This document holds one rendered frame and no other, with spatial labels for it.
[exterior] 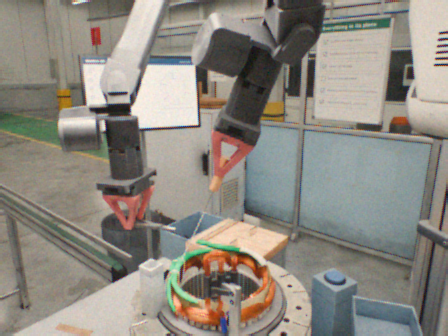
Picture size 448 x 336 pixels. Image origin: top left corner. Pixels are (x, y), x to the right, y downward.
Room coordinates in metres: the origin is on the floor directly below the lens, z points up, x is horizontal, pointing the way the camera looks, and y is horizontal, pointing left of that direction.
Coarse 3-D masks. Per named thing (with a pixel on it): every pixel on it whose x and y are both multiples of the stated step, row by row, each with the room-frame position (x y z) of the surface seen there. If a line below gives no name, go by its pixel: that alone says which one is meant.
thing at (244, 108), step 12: (240, 84) 0.50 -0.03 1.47; (240, 96) 0.50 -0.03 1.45; (252, 96) 0.49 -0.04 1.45; (264, 96) 0.50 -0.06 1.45; (228, 108) 0.51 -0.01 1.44; (240, 108) 0.49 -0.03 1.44; (252, 108) 0.49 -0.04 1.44; (264, 108) 0.51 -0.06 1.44; (216, 120) 0.48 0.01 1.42; (228, 120) 0.47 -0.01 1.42; (240, 120) 0.50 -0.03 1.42; (252, 120) 0.50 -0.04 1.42; (252, 132) 0.47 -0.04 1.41
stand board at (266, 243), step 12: (216, 228) 0.89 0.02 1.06; (228, 228) 0.88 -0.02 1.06; (240, 228) 0.88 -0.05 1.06; (192, 240) 0.81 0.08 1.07; (216, 240) 0.81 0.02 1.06; (228, 240) 0.81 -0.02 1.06; (240, 240) 0.81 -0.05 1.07; (252, 240) 0.81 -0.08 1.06; (264, 240) 0.81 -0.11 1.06; (276, 240) 0.81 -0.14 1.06; (264, 252) 0.75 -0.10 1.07; (276, 252) 0.78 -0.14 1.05
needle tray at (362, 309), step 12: (360, 300) 0.58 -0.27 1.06; (372, 300) 0.57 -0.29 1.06; (360, 312) 0.57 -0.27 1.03; (372, 312) 0.57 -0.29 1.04; (384, 312) 0.56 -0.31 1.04; (396, 312) 0.56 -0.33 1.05; (408, 312) 0.55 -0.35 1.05; (360, 324) 0.55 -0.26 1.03; (372, 324) 0.55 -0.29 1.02; (384, 324) 0.55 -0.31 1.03; (396, 324) 0.55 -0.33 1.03; (408, 324) 0.55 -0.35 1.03
